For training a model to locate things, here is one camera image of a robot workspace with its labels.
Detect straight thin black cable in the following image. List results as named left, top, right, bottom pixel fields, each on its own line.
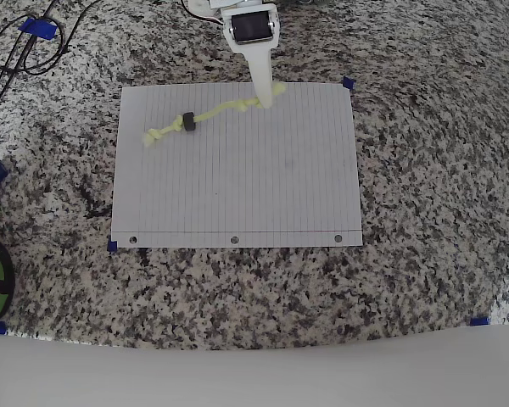
left=0, top=0, right=60, bottom=132

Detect yellow knotted rope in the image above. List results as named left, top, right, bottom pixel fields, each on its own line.
left=142, top=82, right=288, bottom=149

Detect red black servo wires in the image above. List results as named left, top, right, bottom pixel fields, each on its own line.
left=180, top=0, right=224, bottom=25

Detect wide blue tape strip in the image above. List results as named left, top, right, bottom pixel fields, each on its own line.
left=18, top=17, right=59, bottom=42

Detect white backdrop board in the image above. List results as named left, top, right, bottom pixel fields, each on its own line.
left=0, top=324, right=509, bottom=407

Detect lined paper sheet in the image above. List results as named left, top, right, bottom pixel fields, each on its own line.
left=109, top=82, right=364, bottom=249

